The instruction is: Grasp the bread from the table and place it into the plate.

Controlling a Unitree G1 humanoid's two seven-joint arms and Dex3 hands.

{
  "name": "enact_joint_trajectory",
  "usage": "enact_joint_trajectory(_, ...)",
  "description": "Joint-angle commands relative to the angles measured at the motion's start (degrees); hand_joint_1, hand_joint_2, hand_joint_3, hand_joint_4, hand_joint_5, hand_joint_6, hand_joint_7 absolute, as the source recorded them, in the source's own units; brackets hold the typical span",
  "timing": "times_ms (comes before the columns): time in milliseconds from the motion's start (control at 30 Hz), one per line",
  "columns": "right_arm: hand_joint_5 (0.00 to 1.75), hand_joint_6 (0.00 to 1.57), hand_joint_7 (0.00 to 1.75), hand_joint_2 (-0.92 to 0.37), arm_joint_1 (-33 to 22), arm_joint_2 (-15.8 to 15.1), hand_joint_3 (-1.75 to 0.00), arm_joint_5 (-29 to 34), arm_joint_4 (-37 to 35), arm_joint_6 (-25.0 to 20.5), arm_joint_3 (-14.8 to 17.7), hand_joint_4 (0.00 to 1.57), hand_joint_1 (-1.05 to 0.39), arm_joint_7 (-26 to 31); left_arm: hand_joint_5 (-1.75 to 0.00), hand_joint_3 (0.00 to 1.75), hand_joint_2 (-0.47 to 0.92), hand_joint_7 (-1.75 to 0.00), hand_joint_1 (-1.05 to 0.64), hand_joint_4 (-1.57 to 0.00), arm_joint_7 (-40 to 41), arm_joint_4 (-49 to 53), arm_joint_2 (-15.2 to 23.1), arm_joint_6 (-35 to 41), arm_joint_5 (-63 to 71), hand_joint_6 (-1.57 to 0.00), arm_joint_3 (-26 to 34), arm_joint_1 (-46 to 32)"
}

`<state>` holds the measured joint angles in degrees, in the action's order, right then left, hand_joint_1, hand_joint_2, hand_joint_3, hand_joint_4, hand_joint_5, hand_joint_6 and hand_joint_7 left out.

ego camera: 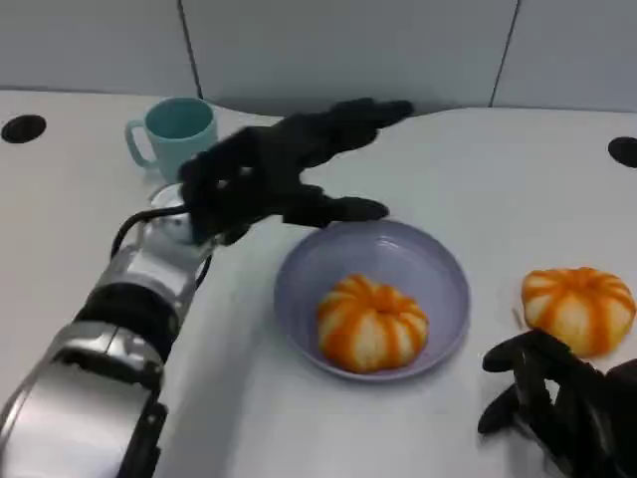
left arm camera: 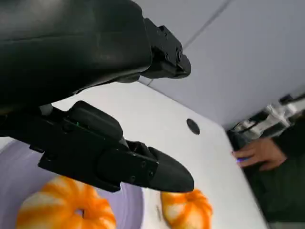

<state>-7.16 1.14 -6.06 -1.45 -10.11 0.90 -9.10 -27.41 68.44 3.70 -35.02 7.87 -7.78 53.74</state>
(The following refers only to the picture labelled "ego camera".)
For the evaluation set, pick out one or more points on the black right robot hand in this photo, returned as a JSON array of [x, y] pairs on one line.
[[572, 398]]

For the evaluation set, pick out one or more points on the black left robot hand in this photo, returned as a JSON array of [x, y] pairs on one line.
[[259, 169]]

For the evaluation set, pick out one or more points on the orange and white toy bread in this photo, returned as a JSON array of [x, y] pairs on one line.
[[373, 323], [577, 309]]

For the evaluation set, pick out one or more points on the pale green mug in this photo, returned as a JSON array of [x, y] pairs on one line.
[[174, 134]]

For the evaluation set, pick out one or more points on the lilac plate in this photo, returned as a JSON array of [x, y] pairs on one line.
[[423, 279]]

